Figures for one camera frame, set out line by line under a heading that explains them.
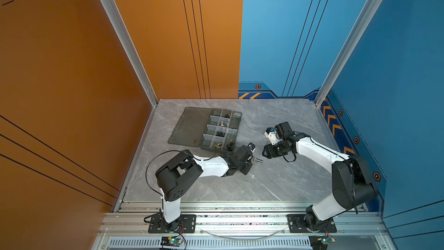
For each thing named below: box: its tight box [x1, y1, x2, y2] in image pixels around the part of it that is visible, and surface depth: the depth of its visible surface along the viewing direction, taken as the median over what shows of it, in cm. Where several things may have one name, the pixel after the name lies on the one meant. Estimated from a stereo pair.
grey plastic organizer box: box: [167, 107, 243, 151], surface depth 108 cm
